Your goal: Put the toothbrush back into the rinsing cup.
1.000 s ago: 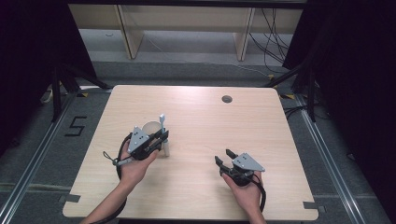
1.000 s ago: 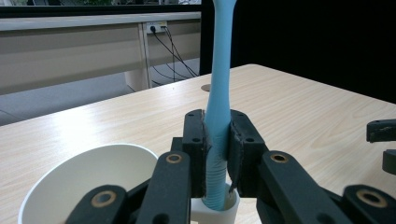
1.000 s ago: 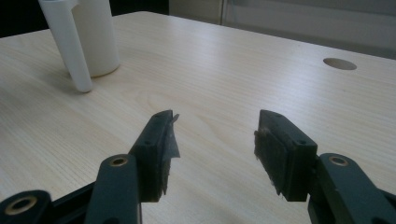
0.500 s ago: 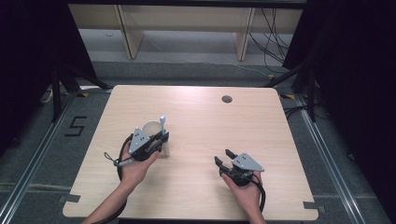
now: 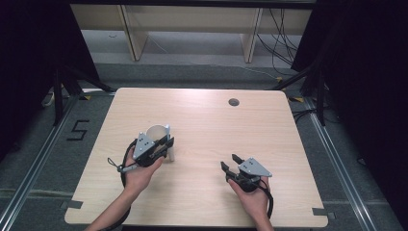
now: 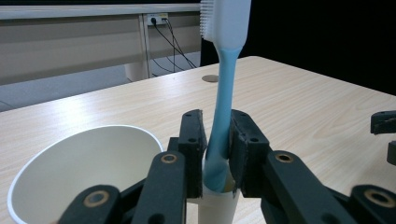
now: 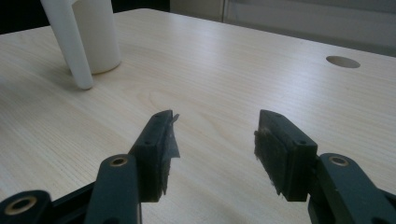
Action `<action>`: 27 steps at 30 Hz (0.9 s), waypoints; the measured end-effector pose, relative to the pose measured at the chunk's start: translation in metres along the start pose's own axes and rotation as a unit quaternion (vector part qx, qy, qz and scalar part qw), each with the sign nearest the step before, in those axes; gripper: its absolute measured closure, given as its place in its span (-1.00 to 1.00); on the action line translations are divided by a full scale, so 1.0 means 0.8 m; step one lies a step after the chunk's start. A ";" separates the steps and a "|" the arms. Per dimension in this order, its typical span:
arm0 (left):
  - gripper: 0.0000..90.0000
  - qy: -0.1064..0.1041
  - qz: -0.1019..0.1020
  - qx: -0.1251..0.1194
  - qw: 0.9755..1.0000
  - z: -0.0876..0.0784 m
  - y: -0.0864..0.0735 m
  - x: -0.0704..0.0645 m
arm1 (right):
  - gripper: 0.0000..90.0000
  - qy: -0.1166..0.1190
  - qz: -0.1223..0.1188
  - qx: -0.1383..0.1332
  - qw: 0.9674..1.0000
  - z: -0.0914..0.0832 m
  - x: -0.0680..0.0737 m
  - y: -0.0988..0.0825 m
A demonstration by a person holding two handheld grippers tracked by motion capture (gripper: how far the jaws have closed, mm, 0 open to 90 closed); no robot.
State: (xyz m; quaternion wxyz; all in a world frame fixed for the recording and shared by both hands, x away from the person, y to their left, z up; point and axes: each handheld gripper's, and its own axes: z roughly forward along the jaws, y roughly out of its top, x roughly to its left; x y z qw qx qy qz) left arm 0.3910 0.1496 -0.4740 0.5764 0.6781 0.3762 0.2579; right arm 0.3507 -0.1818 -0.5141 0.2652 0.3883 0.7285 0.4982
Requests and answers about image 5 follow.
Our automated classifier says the beige wooden shelf unit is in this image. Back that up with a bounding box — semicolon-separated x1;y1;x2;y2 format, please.
70;3;314;64

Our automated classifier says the bundle of black cables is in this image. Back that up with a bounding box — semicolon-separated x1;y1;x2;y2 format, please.
256;8;303;77

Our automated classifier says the grey cable plug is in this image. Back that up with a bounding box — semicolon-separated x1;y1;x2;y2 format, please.
107;156;140;174

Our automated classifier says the black floor cable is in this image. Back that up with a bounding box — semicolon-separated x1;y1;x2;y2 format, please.
291;108;342;125

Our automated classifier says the dark curtain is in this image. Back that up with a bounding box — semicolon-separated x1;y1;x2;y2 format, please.
0;0;101;162
291;0;408;225

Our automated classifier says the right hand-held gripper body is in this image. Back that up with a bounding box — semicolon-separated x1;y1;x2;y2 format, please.
227;156;273;193

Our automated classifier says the person's right hand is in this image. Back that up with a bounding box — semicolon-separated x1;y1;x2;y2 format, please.
227;177;270;222

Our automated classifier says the black metal stand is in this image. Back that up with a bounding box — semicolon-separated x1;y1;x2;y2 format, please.
52;65;117;127
268;62;327;127

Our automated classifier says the person's left hand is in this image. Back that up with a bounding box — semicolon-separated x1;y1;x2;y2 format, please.
123;150;166;197

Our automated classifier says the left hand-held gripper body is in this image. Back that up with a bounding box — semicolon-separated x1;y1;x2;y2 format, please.
132;131;168;168

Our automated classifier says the aluminium floor rail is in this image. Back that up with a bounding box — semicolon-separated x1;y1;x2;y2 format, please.
303;96;377;231
0;95;80;231

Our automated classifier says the white cup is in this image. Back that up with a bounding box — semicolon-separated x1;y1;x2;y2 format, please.
145;123;176;163

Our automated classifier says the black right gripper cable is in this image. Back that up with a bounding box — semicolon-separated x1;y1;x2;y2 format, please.
257;177;275;220

